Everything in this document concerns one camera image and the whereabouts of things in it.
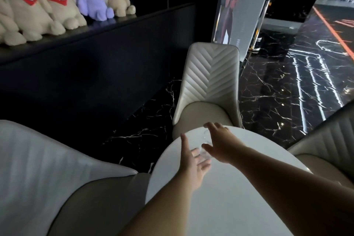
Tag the person's right hand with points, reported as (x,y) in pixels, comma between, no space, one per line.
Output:
(225,146)

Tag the person's left hand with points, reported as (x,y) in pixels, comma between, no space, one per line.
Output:
(190,170)

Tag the person's left thumb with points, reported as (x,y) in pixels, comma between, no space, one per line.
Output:
(184,145)

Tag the person's right thumb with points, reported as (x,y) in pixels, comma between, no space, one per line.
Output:
(207,150)

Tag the clear drinking glass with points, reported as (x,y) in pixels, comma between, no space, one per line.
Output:
(206,139)

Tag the person's left forearm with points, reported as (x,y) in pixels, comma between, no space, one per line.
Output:
(160,211)

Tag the person's right forearm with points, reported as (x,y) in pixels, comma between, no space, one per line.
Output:
(290,191)

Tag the beige chevron-stitched chair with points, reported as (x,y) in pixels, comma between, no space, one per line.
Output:
(329,144)
(44,177)
(208,81)

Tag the metal stand base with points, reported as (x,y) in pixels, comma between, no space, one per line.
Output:
(255,40)

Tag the tall printed display panel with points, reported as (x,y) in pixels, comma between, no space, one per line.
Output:
(237,9)

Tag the black marble counter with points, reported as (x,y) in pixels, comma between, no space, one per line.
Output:
(293,2)

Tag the dark wall cabinet ledge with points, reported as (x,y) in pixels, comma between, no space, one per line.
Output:
(91,67)

